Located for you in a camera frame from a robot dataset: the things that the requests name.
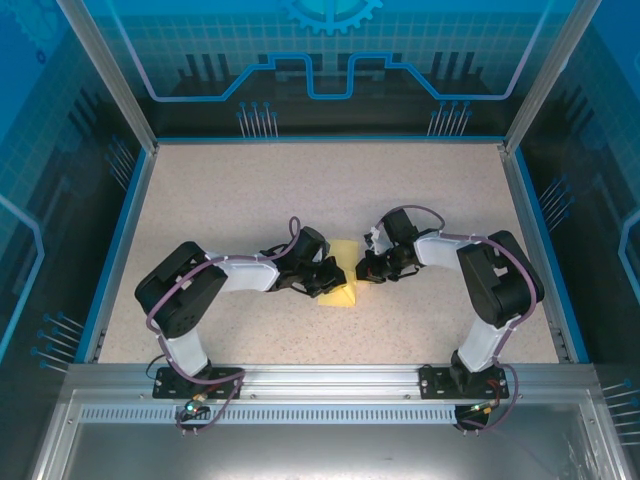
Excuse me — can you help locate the aluminium mounting rail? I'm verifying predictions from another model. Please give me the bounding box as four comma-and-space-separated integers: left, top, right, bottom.
64, 363, 599, 401

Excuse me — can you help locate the blue aluminium table border frame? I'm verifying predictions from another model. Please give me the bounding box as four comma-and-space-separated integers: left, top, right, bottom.
73, 133, 592, 365

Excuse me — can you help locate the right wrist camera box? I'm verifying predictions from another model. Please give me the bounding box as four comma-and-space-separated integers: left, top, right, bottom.
367, 224, 394, 257

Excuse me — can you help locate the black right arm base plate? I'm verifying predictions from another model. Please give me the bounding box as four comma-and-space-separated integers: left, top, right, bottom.
418, 364, 511, 400

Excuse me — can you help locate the shiny metal sheet panel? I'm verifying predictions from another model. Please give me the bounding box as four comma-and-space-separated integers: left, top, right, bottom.
29, 389, 631, 480

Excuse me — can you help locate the aluminium enclosure post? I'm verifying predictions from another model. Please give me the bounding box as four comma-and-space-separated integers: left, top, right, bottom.
501, 0, 604, 155
54, 0, 160, 154

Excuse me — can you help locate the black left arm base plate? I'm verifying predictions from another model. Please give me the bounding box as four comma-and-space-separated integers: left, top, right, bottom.
152, 366, 246, 400

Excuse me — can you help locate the slotted aluminium cable duct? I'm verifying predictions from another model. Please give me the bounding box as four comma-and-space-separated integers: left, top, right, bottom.
79, 405, 481, 425

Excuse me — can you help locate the yellow paper sheet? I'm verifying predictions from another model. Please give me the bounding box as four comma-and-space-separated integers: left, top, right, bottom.
316, 238, 360, 309

